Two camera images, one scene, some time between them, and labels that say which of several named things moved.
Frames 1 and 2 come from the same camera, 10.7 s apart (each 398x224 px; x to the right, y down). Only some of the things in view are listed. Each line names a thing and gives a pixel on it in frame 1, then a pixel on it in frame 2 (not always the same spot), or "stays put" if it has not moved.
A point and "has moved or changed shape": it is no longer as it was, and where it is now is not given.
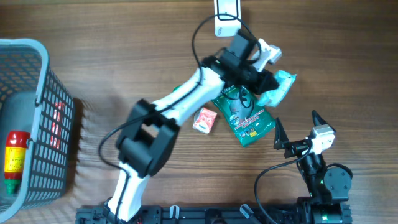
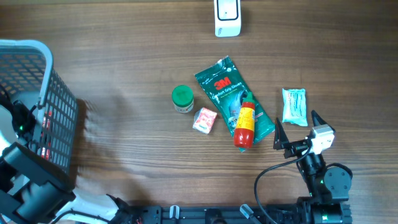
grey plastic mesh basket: x=33 y=99 stays put
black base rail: x=288 y=214 stays put
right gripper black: x=281 y=142 stays put
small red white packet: x=204 y=121 stays put
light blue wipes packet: x=273 y=98 -> x=294 y=106
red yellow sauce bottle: x=15 y=147 has moved or changed shape
